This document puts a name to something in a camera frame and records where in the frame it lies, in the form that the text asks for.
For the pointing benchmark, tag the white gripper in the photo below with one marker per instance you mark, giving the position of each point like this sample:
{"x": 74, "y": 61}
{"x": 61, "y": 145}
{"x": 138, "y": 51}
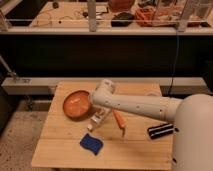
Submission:
{"x": 99, "y": 116}

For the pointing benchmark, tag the orange ceramic bowl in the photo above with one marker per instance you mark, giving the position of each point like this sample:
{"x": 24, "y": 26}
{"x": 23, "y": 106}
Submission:
{"x": 77, "y": 104}

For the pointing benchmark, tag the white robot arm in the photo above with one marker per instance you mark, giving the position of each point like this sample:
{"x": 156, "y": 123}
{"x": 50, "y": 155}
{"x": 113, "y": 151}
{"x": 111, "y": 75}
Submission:
{"x": 192, "y": 118}

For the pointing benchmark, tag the blue sponge cloth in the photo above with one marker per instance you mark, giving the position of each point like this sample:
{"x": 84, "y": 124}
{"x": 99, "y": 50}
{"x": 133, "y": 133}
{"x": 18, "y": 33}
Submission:
{"x": 91, "y": 143}

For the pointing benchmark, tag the orange carrot toy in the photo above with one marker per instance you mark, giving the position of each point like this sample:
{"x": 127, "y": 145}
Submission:
{"x": 120, "y": 121}

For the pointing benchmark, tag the black object on bench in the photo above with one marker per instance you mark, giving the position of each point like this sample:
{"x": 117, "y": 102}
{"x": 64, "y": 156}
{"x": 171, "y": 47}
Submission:
{"x": 122, "y": 19}

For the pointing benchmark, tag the orange plastic crate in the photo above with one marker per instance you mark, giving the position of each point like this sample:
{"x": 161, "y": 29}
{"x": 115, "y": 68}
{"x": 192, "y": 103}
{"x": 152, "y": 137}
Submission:
{"x": 154, "y": 18}

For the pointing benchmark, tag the metal clamp bracket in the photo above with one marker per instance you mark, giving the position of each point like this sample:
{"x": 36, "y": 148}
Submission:
{"x": 15, "y": 77}

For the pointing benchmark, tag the white vertical post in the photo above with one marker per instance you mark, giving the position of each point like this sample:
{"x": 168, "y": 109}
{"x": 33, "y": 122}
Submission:
{"x": 91, "y": 4}

